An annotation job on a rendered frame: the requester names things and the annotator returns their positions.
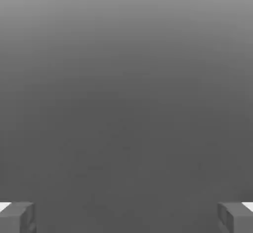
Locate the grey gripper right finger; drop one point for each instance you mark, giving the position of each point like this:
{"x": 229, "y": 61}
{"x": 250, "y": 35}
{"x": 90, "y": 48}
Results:
{"x": 237, "y": 218}

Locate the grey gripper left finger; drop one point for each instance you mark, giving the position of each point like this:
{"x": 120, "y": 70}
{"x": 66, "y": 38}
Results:
{"x": 15, "y": 217}

